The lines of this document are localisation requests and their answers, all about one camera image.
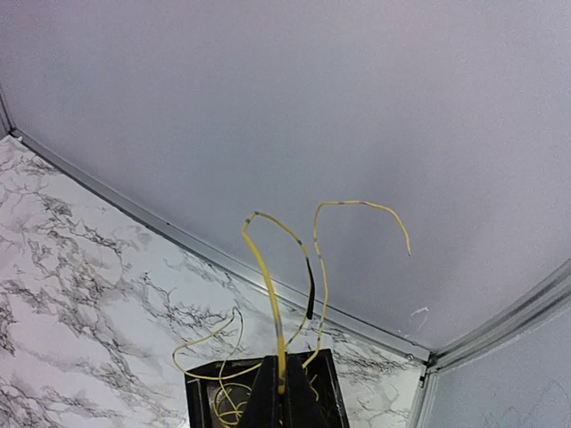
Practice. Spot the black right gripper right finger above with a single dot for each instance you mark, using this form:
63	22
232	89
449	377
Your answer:
300	408

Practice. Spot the black compartment tray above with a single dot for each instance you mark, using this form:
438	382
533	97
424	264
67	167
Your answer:
217	393

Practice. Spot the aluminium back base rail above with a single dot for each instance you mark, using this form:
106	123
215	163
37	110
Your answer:
218	258

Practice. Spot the aluminium right corner post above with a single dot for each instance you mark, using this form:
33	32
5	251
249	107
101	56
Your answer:
512	371

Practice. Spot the aluminium corner post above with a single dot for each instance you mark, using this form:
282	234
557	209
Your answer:
512	371
4	114

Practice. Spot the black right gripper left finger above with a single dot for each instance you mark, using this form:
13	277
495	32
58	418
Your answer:
262	408

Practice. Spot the aluminium left corner post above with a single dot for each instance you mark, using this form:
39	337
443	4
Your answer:
4	114

